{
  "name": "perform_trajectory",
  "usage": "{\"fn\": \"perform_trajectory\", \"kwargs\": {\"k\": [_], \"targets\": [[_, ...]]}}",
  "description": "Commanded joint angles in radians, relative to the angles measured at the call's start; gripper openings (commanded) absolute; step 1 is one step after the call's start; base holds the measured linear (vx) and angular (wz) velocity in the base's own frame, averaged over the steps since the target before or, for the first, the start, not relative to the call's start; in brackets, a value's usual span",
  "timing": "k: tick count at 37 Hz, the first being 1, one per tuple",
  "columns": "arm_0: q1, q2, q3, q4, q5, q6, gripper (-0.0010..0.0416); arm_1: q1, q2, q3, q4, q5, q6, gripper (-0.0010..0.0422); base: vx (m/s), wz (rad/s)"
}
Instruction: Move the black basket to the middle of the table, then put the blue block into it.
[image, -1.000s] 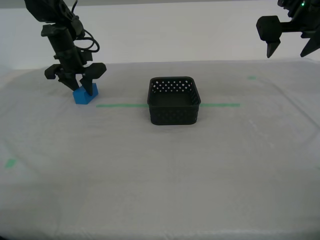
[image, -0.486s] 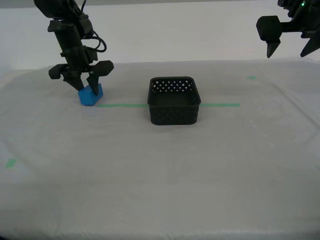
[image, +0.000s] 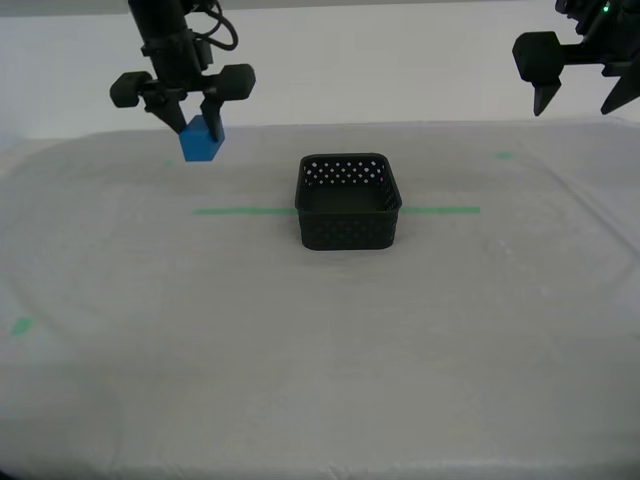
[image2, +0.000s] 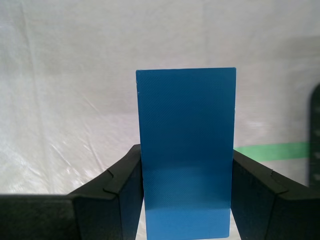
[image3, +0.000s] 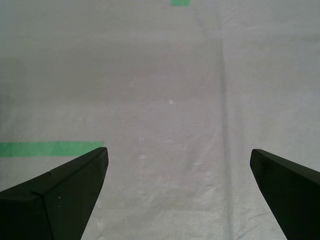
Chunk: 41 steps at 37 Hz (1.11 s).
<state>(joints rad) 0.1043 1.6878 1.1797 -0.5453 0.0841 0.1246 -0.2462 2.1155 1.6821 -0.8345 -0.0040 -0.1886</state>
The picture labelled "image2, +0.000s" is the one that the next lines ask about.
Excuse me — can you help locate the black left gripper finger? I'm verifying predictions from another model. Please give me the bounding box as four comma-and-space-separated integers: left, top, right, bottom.
229, 149, 320, 240
0, 143, 145, 240

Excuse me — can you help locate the black perforated plastic basket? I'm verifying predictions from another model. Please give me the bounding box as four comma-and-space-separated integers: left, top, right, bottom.
309, 83, 320, 188

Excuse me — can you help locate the blue rectangular block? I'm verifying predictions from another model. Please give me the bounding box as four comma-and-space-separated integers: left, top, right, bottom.
135, 66, 237, 238

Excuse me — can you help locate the long green tape strip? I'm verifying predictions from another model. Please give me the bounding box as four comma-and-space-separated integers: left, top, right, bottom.
234, 141, 311, 161

